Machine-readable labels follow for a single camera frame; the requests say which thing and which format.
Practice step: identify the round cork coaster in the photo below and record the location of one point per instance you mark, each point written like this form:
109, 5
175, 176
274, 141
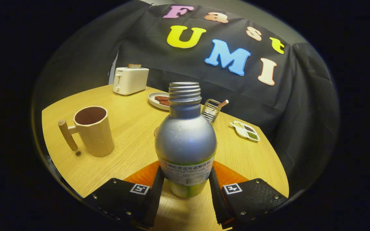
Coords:
155, 131

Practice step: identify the silver juice bottle green label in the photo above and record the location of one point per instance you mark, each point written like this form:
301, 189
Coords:
185, 141

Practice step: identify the white toaster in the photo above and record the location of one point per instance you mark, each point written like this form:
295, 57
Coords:
133, 80

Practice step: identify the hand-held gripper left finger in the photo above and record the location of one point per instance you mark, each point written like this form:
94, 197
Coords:
154, 195

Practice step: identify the white divided condiment dish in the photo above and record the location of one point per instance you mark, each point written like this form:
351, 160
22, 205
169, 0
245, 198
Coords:
246, 131

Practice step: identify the toast slice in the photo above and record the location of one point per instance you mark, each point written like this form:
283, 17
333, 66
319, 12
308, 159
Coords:
134, 65

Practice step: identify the wooden table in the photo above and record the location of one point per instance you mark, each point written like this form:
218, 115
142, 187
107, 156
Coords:
133, 128

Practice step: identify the white round plate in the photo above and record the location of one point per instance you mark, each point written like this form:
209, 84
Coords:
154, 103

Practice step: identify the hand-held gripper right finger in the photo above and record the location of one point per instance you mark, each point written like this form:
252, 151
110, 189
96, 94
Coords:
216, 199

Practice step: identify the reddish brown food slice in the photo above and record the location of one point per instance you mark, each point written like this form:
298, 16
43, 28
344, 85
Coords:
161, 98
164, 103

